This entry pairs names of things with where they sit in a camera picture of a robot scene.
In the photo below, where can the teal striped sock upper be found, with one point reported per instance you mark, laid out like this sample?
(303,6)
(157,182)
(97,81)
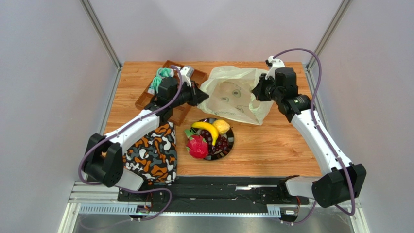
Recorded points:
(165,73)

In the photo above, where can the yellow lemon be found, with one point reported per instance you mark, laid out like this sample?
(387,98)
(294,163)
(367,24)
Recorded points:
(221,125)

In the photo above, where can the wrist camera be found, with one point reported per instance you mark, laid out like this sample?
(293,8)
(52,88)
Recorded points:
(186,74)
(273,64)

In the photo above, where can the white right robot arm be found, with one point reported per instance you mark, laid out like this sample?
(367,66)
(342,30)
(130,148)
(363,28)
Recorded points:
(341,179)

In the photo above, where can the camouflage patterned cloth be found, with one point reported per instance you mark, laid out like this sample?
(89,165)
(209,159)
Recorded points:
(154,156)

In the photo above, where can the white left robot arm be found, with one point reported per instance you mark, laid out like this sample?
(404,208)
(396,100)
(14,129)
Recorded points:
(103,157)

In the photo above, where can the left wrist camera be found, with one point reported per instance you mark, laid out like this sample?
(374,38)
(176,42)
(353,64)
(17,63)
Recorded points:
(186,74)

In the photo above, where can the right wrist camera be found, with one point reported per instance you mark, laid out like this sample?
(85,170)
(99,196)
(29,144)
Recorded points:
(273,64)

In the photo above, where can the dark red grape bunch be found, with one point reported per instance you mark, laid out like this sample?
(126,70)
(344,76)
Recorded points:
(222,142)

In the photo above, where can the red dragon fruit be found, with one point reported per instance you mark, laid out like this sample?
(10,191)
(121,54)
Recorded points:
(196,145)

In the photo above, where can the black round plate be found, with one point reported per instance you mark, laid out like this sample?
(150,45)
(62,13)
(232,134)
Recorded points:
(229,135)

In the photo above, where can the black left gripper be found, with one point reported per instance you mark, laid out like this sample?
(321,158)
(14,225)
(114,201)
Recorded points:
(197,95)

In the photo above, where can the aluminium frame rail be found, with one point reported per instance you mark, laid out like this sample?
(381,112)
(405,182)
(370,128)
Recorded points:
(96,209)

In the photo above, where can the teal striped sock lower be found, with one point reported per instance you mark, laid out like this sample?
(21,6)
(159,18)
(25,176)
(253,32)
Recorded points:
(153,89)

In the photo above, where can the teal striped sock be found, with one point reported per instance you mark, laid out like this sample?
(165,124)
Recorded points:
(165,73)
(153,89)

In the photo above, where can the translucent plastic bag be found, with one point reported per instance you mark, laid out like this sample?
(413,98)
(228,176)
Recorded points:
(230,95)

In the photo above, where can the yellow banana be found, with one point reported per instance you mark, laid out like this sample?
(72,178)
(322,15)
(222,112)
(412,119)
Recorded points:
(209,127)

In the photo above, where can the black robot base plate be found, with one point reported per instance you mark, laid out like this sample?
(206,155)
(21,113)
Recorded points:
(216,195)

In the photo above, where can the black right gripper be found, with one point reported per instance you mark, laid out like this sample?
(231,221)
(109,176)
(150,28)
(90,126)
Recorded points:
(262,89)

